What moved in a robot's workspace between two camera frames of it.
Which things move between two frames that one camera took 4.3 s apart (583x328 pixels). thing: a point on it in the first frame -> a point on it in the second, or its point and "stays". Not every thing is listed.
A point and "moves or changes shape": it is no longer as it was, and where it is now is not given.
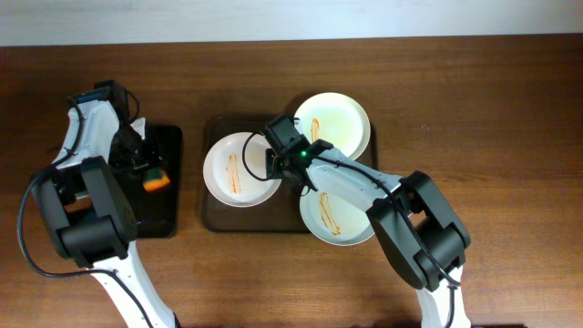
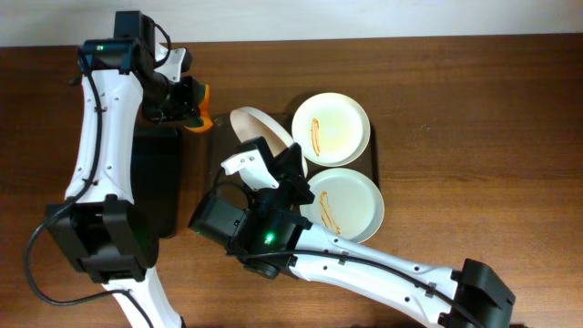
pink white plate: (235, 170) moves or changes shape
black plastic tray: (158, 211) stays
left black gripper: (138, 164) -> (183, 100)
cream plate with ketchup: (335, 118) stays
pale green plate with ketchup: (335, 220) stays
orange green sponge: (155, 179) -> (204, 121)
